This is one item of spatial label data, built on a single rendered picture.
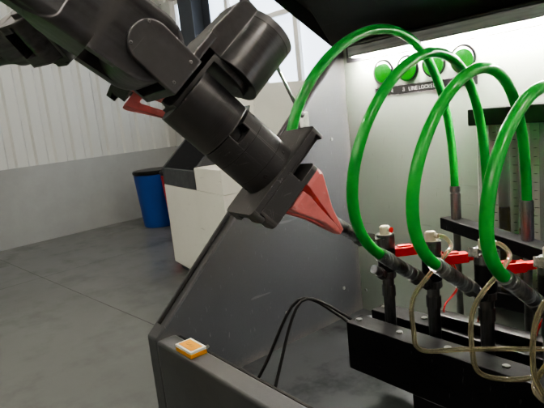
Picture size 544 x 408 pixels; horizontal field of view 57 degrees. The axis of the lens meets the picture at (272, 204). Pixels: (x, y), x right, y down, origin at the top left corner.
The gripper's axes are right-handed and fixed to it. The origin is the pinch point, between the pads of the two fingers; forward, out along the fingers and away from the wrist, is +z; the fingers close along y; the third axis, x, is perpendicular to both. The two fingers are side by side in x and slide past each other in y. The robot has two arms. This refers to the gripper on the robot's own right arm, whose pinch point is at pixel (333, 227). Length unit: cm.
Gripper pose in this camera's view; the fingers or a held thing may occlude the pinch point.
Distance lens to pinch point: 51.2
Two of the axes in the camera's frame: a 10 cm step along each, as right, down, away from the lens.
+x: -4.3, -0.5, 9.0
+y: 5.6, -8.0, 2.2
